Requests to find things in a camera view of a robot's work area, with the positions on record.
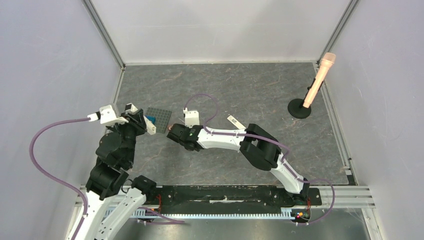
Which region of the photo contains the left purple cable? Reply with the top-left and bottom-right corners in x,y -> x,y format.
29,117 -> 185,240

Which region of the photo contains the white remote battery cover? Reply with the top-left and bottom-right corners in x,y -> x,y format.
227,115 -> 246,130

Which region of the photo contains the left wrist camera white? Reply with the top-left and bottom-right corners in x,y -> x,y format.
99,104 -> 129,127

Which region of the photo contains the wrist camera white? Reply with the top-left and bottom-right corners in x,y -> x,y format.
183,107 -> 200,128
99,104 -> 129,127

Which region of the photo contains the pink toy microphone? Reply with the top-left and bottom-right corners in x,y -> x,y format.
302,52 -> 336,108

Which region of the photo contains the black microphone stand base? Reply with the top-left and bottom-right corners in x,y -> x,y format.
287,98 -> 312,119

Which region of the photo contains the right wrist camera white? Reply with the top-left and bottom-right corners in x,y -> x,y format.
183,107 -> 200,128

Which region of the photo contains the blue lego brick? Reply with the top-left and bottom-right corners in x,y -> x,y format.
145,115 -> 156,124

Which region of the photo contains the grey lego baseplate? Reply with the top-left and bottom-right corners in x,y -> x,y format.
145,107 -> 172,134

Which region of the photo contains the white remote control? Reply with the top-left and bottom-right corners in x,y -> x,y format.
124,103 -> 157,136

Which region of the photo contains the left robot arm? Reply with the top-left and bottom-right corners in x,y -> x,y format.
68,103 -> 157,240

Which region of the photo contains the white slotted cable duct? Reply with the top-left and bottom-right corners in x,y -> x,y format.
129,207 -> 293,220

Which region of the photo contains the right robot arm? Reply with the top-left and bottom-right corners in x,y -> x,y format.
167,123 -> 310,204

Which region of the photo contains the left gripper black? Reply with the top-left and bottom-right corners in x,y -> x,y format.
108,108 -> 149,165

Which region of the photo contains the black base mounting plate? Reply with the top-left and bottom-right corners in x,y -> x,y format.
144,185 -> 323,215

